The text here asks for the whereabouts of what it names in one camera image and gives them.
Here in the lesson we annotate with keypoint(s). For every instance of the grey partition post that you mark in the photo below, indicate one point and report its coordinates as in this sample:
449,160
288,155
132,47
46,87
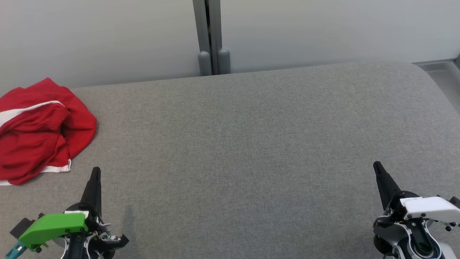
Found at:
200,25
215,25

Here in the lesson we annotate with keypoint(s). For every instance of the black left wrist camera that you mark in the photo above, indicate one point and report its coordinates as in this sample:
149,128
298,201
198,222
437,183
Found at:
19,227

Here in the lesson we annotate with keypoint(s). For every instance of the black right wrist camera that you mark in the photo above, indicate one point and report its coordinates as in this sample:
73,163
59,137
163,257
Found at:
455,202

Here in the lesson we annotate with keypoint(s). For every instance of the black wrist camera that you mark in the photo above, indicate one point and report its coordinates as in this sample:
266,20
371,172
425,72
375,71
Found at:
455,202
19,227

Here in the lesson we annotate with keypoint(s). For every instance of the grey partition base rail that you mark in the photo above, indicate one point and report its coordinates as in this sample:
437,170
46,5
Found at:
436,62

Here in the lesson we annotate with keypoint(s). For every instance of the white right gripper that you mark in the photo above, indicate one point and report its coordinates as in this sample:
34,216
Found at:
427,208

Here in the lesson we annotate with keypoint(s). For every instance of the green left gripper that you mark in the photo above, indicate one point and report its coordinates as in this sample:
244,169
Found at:
54,225

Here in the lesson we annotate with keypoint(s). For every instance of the red and white shirt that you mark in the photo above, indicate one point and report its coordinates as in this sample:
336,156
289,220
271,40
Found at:
32,108

